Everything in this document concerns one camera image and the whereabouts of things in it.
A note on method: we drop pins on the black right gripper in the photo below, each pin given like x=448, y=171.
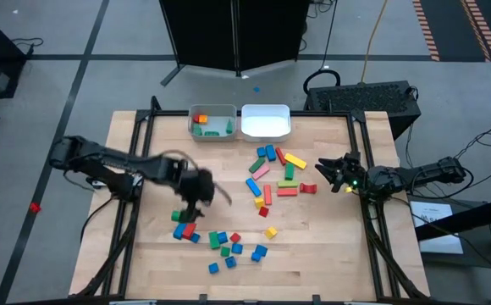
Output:
x=354, y=177

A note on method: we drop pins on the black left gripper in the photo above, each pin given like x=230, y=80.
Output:
x=196, y=184

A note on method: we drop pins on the green cylinder block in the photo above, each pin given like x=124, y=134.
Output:
x=175, y=216

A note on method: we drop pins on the red rectangular block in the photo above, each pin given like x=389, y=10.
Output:
x=189, y=231

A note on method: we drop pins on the blue rectangular block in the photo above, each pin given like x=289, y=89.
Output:
x=179, y=231

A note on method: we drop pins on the red arch block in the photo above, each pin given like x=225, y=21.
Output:
x=309, y=189

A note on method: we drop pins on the green wedge block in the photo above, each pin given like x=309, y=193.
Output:
x=214, y=240

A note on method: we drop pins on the blue small cube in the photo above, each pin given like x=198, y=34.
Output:
x=222, y=237
x=195, y=238

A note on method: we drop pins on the green rectangular wooden block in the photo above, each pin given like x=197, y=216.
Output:
x=289, y=171

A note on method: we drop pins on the light green long block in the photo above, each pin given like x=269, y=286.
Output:
x=288, y=184

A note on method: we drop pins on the red small block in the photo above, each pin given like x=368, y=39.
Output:
x=235, y=238

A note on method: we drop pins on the green cube block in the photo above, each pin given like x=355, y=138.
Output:
x=225, y=252

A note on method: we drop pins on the red long wooden block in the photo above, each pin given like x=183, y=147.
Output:
x=280, y=156

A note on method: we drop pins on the blue hollow toy brick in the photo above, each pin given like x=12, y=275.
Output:
x=230, y=262

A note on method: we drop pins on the blue thick wooden block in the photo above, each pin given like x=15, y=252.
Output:
x=270, y=153

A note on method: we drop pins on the blue long wooden block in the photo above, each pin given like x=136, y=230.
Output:
x=253, y=187

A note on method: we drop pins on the yellow small cube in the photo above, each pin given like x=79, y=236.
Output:
x=259, y=203

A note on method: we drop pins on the red small cube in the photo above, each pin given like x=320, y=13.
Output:
x=263, y=212

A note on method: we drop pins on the blue short wooden block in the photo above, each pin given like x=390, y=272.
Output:
x=261, y=152

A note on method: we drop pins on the dark green long block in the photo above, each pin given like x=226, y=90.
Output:
x=257, y=165

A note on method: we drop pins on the blue studded toy brick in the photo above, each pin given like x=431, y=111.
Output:
x=255, y=257

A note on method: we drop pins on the green small block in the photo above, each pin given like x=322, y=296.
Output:
x=211, y=134
x=196, y=130

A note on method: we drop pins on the green triangular block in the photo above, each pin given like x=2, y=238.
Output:
x=229, y=127

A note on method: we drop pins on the red cylinder block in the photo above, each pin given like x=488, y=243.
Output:
x=195, y=119

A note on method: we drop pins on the orange small block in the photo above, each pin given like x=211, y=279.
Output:
x=203, y=119

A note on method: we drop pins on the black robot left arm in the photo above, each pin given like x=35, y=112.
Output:
x=101, y=159

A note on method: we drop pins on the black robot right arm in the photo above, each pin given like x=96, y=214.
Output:
x=419, y=171

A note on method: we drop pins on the blue wedge block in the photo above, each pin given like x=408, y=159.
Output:
x=262, y=250

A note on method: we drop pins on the white plastic bin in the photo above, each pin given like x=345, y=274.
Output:
x=266, y=125

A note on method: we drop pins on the grey plastic bin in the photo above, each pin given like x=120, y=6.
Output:
x=218, y=120

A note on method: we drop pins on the white printed sheet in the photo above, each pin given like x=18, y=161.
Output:
x=436, y=233

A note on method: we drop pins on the black metal stand beam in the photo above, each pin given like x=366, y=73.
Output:
x=461, y=220

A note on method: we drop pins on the small red floor object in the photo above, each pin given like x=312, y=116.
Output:
x=35, y=208

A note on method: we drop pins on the black partition screen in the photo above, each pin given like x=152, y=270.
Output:
x=203, y=34

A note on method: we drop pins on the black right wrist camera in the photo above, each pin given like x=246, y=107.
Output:
x=351, y=159

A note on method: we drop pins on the small white base bracket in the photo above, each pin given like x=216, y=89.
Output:
x=98, y=183

